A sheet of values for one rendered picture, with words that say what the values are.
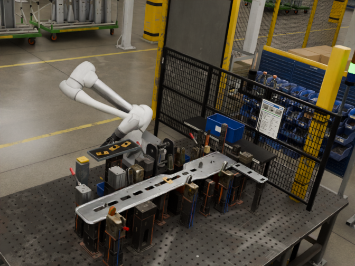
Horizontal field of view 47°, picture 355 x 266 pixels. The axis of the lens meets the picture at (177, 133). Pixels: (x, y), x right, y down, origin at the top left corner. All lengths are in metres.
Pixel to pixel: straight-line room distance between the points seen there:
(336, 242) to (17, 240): 3.05
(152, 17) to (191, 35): 5.14
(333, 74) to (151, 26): 7.82
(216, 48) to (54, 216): 3.04
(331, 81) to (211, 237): 1.42
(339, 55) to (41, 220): 2.37
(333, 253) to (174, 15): 3.49
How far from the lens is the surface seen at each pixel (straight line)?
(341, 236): 4.69
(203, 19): 5.33
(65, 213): 3.09
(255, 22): 7.30
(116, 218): 2.46
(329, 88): 3.23
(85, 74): 3.34
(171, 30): 5.77
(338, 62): 3.18
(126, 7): 9.75
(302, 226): 3.37
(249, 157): 3.34
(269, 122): 3.50
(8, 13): 9.73
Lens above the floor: 2.58
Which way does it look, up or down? 26 degrees down
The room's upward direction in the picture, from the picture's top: 8 degrees clockwise
